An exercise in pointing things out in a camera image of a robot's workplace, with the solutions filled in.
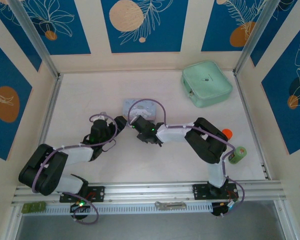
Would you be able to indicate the black base controller box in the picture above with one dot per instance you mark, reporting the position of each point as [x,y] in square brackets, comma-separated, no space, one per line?
[218,210]
[73,208]

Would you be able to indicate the light blue patterned pouch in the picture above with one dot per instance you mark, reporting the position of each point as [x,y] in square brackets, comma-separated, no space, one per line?
[146,110]

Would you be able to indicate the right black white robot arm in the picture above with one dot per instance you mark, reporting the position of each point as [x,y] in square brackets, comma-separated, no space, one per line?
[207,142]

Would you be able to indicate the aluminium side rail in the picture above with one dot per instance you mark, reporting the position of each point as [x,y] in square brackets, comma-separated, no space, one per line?
[48,117]
[245,100]

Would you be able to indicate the green labelled bottle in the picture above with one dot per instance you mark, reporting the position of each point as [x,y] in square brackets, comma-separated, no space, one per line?
[237,155]

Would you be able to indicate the aluminium cross rail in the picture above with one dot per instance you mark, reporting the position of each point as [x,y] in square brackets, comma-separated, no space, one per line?
[150,191]

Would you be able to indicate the mint green zip pouch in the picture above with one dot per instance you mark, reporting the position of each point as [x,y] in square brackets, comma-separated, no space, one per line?
[207,80]

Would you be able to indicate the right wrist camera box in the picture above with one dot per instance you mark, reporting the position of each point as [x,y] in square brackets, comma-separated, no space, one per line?
[134,120]

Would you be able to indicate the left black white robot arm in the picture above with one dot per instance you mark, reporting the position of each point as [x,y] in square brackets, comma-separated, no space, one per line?
[42,170]

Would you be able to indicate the aluminium frame post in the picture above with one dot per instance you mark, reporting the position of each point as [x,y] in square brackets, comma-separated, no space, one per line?
[255,35]
[32,35]

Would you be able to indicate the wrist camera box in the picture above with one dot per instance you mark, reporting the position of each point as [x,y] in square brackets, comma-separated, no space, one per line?
[103,115]
[134,120]

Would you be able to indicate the green circuit board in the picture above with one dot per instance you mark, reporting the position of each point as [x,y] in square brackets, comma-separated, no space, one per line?
[34,207]

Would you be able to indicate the silver metal latch bracket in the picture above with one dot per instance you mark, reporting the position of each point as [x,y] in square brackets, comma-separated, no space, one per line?
[170,205]

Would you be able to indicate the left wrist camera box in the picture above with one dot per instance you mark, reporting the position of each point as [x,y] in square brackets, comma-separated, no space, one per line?
[103,115]

